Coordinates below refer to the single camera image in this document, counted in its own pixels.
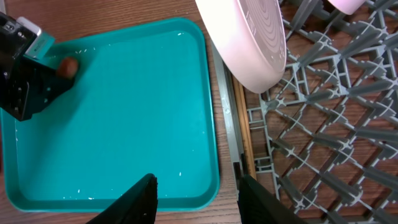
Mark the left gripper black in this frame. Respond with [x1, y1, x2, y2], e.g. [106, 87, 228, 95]
[1, 12, 74, 121]

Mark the carrot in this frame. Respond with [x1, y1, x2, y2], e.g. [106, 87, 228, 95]
[56, 57, 79, 79]

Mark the grey dishwasher rack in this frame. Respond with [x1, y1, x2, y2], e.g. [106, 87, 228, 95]
[220, 1, 397, 223]

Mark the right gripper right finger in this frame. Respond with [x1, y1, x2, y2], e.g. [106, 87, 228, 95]
[238, 175, 307, 224]

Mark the small pink bowl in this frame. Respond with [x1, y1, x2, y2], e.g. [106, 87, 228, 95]
[328, 0, 366, 15]

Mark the wooden chopstick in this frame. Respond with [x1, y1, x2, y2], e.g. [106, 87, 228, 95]
[233, 77, 257, 180]

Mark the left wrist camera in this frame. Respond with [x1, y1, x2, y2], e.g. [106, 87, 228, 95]
[16, 17, 55, 60]

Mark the teal tray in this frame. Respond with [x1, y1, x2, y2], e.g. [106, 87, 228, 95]
[1, 18, 220, 212]

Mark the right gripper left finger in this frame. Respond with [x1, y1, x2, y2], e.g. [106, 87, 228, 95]
[87, 174, 158, 224]

